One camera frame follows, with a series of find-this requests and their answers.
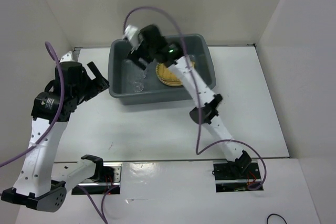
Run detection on woven bamboo tray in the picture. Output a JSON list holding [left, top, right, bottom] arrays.
[[155, 57, 195, 82]]

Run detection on clear plastic cup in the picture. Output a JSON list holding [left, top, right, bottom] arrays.
[[125, 60, 146, 82], [130, 78, 144, 92]]

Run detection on yellow bear plate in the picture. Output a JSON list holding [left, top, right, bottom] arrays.
[[159, 78, 183, 87]]

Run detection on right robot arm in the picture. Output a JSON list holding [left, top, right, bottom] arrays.
[[123, 25, 251, 178]]

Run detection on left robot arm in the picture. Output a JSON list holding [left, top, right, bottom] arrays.
[[1, 61, 113, 212]]

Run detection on grey plastic bin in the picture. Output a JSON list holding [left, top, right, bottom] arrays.
[[108, 34, 216, 105]]

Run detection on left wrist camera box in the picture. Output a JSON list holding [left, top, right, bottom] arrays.
[[59, 51, 75, 63]]

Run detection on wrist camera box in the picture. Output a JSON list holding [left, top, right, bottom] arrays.
[[123, 25, 143, 50], [59, 51, 75, 63]]

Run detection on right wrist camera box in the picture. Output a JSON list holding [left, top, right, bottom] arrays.
[[123, 25, 143, 50]]

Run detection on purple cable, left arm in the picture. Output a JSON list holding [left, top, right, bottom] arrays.
[[0, 41, 122, 223]]

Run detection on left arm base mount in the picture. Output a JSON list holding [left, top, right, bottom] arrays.
[[71, 162, 122, 195]]

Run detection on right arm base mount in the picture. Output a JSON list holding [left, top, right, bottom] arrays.
[[212, 161, 262, 193]]

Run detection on black cable loop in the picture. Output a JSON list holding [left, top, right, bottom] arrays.
[[267, 214, 287, 224]]

